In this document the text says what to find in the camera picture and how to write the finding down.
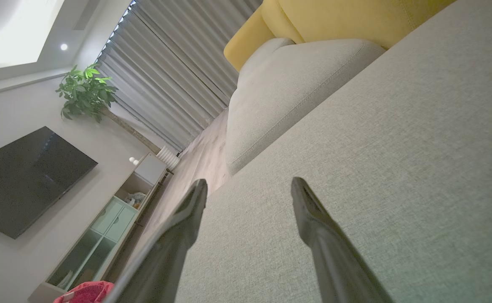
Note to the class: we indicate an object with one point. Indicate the black flat television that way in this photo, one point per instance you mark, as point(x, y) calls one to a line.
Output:
point(27, 181)

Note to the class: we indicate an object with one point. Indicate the red fabric item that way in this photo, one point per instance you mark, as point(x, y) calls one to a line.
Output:
point(88, 292)

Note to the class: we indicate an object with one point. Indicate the large grey sofa chaise cushion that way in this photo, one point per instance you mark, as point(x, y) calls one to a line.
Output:
point(397, 168)

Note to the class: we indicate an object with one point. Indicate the green potted tree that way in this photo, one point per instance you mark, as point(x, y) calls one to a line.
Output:
point(86, 92)

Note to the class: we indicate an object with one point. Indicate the grey sofa seat cushion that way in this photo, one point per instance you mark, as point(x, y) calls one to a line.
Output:
point(263, 54)
point(292, 97)

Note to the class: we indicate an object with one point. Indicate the small white ornament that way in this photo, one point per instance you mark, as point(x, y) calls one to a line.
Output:
point(134, 160)

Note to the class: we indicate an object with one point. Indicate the grey pleated curtain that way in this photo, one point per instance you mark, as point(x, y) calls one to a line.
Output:
point(170, 71)

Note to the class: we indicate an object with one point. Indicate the white glass-door TV cabinet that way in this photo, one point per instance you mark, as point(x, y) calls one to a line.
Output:
point(102, 235)

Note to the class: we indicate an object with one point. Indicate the yellow sofa backrest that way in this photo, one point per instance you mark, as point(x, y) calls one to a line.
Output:
point(338, 21)

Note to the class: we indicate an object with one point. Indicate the white ribbed plant pot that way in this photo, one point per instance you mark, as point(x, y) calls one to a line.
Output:
point(168, 158)

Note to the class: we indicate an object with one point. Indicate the small pale toy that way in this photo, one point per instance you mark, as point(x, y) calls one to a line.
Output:
point(136, 200)

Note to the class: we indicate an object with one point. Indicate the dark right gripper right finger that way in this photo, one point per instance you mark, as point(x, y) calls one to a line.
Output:
point(334, 261)

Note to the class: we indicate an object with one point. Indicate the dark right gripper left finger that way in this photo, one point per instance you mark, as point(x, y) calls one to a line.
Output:
point(166, 252)

